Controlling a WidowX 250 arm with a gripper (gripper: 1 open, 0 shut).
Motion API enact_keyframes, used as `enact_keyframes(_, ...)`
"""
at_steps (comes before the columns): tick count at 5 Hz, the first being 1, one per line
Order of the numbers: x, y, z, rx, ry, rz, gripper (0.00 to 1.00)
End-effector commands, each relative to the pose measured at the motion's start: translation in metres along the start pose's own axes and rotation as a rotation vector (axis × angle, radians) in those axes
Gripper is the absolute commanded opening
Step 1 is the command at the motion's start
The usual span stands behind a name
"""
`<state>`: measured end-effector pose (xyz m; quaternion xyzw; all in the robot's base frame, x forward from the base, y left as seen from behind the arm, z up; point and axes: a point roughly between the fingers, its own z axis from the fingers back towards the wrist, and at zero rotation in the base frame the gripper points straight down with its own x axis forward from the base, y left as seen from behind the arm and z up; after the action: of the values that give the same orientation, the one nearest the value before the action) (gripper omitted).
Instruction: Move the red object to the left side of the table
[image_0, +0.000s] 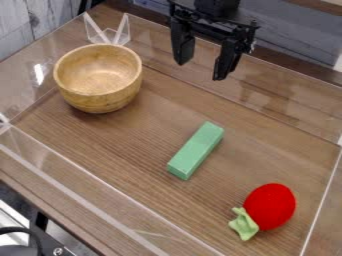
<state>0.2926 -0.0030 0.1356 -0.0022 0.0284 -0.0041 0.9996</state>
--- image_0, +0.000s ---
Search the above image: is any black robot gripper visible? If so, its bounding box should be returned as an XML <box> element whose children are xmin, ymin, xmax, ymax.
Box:
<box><xmin>167</xmin><ymin>0</ymin><xmax>260</xmax><ymax>81</ymax></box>

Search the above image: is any red plush strawberry toy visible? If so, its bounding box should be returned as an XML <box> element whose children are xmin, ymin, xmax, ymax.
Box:
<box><xmin>229</xmin><ymin>183</ymin><xmax>297</xmax><ymax>241</ymax></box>

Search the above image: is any wooden bowl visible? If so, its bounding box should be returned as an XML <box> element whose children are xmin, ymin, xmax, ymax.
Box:
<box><xmin>54</xmin><ymin>44</ymin><xmax>142</xmax><ymax>113</ymax></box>

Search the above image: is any green rectangular block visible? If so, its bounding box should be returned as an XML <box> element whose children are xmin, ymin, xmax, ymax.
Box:
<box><xmin>167</xmin><ymin>122</ymin><xmax>225</xmax><ymax>180</ymax></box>

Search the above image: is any clear acrylic corner bracket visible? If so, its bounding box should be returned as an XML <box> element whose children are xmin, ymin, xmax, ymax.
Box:
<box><xmin>83</xmin><ymin>13</ymin><xmax>131</xmax><ymax>46</ymax></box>

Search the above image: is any black table leg frame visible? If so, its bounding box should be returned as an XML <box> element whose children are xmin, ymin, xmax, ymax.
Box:
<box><xmin>30</xmin><ymin>212</ymin><xmax>76</xmax><ymax>256</ymax></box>

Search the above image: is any black cable under table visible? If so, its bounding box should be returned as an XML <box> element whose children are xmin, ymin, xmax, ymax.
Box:
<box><xmin>0</xmin><ymin>226</ymin><xmax>44</xmax><ymax>256</ymax></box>

